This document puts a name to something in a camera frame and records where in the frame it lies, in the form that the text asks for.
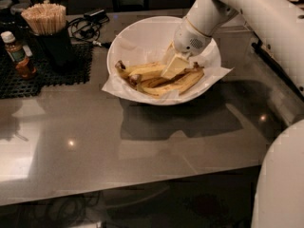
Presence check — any black cup holder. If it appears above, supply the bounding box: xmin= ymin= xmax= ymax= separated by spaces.
xmin=32 ymin=24 xmax=76 ymax=73

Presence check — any black rubber grid mat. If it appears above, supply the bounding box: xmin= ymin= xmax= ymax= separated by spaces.
xmin=0 ymin=44 xmax=93 ymax=99

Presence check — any yellow banana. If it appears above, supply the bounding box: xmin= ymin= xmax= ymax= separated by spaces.
xmin=115 ymin=60 xmax=160 ymax=79
xmin=127 ymin=65 xmax=165 ymax=86
xmin=137 ymin=62 xmax=204 ymax=98

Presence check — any dark lidded jar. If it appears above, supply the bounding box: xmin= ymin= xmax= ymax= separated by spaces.
xmin=0 ymin=0 xmax=29 ymax=32

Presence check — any white bowl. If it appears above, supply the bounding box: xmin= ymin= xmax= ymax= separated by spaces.
xmin=106 ymin=15 xmax=222 ymax=106

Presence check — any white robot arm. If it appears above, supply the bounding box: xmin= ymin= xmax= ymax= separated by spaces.
xmin=162 ymin=0 xmax=304 ymax=228

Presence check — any black tangled cable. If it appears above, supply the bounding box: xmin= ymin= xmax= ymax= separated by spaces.
xmin=66 ymin=15 xmax=112 ymax=48

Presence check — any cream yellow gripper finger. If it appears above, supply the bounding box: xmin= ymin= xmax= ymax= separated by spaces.
xmin=161 ymin=55 xmax=189 ymax=80

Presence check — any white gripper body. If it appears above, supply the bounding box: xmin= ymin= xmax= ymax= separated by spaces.
xmin=172 ymin=17 xmax=212 ymax=58

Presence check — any brown sauce bottle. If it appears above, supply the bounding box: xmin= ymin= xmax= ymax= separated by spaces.
xmin=1 ymin=31 xmax=36 ymax=80

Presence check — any black power adapter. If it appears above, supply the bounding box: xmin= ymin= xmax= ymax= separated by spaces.
xmin=84 ymin=9 xmax=105 ymax=20

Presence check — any clear acrylic stand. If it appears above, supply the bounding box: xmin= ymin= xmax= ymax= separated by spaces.
xmin=214 ymin=15 xmax=252 ymax=68

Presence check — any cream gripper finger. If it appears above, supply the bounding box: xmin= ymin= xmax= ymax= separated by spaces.
xmin=161 ymin=42 xmax=176 ymax=65

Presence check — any black wire rack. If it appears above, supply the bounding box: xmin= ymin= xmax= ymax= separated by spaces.
xmin=251 ymin=40 xmax=304 ymax=102

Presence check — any white paper liner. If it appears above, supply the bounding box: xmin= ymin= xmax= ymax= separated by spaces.
xmin=103 ymin=36 xmax=230 ymax=105

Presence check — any wooden stir sticks bundle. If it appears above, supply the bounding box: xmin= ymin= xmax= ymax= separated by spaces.
xmin=21 ymin=3 xmax=67 ymax=35

